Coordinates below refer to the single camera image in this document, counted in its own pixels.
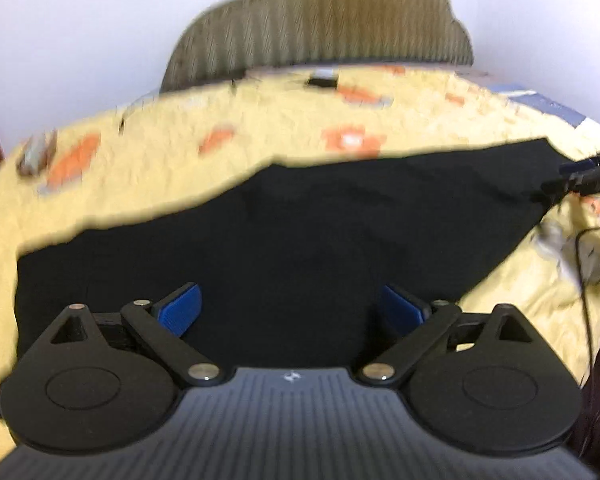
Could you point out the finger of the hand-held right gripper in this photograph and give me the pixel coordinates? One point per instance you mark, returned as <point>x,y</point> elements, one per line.
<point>585,184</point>
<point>592,164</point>

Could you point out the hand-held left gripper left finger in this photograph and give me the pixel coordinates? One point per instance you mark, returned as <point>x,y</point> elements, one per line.
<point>180,310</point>

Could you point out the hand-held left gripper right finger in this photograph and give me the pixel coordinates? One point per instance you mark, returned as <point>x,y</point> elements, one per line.
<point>400,310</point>

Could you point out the black pants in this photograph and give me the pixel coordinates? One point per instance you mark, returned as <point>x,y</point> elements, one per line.
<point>305,240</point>

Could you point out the blue white quilt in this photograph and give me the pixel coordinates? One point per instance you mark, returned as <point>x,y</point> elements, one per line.
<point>555,110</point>

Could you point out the yellow orange printed blanket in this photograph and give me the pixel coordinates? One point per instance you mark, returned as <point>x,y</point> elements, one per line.
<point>155,160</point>

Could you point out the grey cylindrical bottle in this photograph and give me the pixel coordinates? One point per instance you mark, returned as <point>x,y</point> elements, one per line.
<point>36,152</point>

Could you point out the black charger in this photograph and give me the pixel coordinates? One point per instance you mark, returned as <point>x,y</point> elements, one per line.
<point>322,80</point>

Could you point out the olive padded headboard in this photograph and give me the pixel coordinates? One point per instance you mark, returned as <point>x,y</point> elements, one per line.
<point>320,20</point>

